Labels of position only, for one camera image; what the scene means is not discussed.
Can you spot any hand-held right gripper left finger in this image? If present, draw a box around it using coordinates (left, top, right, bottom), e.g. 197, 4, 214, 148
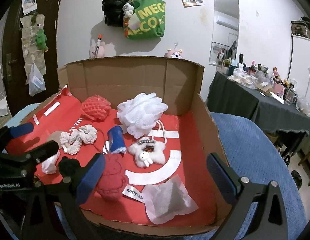
24, 153, 106, 240

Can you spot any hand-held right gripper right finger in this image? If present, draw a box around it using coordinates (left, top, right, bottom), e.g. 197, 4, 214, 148
207, 153, 288, 240

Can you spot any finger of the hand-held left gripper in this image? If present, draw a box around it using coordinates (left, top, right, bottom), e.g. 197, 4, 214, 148
0, 140, 59, 178
0, 122, 34, 155

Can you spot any beige powder puff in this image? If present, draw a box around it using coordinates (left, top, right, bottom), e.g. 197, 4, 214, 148
46, 131, 64, 144

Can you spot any red plush toy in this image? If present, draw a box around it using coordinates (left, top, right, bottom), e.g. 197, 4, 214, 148
96, 152, 145, 203

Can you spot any black scrunchie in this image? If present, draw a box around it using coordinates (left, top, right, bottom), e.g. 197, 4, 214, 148
58, 156, 82, 178

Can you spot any white crochet scrunchie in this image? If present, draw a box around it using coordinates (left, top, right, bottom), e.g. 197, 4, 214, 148
60, 126, 98, 155

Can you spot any blue tissue pack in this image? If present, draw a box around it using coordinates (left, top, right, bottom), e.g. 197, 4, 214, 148
107, 126, 127, 154

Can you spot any white sachet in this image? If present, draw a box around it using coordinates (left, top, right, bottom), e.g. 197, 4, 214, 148
144, 175, 199, 225

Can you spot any white fluffy star plush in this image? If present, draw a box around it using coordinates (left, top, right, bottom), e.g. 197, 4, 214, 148
127, 137, 167, 168

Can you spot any red foam net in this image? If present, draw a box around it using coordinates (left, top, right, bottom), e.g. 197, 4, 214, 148
81, 95, 111, 122

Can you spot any white bath pouf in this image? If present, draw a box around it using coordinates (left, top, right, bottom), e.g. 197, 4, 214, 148
117, 92, 168, 138

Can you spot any brown cardboard box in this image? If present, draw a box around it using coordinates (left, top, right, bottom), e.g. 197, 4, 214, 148
5, 56, 233, 238

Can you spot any red printed shopping bag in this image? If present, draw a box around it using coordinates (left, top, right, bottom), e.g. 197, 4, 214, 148
5, 86, 218, 227

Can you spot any blue fleece blanket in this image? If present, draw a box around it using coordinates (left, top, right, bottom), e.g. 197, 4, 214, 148
53, 112, 308, 240

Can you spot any clear plastic bag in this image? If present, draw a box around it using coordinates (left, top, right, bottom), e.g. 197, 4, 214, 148
28, 62, 46, 97

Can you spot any grey star curtain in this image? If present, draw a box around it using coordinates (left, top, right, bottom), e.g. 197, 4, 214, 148
0, 17, 8, 118

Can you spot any dark chair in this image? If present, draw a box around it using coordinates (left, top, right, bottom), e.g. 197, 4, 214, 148
277, 130, 310, 190

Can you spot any table with dark green cloth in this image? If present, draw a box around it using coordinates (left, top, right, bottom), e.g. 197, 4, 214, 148
206, 71, 310, 135

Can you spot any hanging fabric organiser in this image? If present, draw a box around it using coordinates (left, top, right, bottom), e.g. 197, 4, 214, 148
20, 14, 47, 77

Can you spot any green plush toy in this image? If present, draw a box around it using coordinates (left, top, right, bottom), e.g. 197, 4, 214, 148
35, 29, 49, 52

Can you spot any cluster of cosmetics bottles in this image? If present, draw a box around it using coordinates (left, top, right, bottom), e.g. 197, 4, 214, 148
215, 54, 310, 115

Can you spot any stick with orange tip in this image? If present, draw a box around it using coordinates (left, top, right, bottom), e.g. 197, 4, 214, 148
94, 34, 103, 58

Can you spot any pale pink plush toy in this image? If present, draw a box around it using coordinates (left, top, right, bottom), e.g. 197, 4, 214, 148
89, 39, 106, 58

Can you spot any dark wooden door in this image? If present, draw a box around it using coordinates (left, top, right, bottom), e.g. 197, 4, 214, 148
0, 0, 64, 115

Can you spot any white paper picture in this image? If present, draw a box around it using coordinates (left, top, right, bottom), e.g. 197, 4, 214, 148
22, 0, 37, 15

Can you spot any pink cow plush toy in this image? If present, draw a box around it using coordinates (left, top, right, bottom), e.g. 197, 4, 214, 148
164, 44, 184, 60

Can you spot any white refrigerator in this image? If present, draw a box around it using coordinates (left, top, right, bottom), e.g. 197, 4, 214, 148
290, 35, 310, 100

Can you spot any black bag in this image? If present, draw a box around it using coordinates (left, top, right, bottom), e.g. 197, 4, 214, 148
102, 0, 132, 27

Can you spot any green tote bag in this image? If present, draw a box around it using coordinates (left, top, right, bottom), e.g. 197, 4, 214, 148
124, 0, 167, 40

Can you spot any dark patterned bag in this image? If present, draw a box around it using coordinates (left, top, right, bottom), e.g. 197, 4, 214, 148
291, 16, 310, 39

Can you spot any metal door handle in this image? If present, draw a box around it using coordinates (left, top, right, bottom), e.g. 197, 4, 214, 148
5, 53, 18, 82

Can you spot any small white plush keychain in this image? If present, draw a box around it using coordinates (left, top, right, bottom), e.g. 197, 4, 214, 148
122, 2, 135, 18

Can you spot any wall mirror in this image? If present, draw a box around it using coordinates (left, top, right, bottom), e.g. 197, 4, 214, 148
209, 0, 239, 67

